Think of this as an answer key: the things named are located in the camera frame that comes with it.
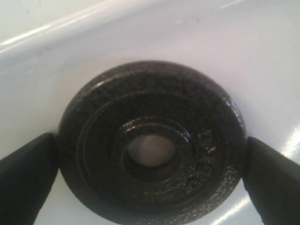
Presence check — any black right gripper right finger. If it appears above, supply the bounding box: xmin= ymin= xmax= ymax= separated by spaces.
xmin=243 ymin=137 xmax=300 ymax=225

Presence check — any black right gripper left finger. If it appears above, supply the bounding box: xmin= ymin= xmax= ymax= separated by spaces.
xmin=0 ymin=133 xmax=59 ymax=225

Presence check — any black weight plate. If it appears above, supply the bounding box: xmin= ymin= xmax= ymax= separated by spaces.
xmin=58 ymin=60 xmax=248 ymax=225

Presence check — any white square plastic tray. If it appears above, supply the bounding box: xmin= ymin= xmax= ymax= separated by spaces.
xmin=0 ymin=0 xmax=300 ymax=225

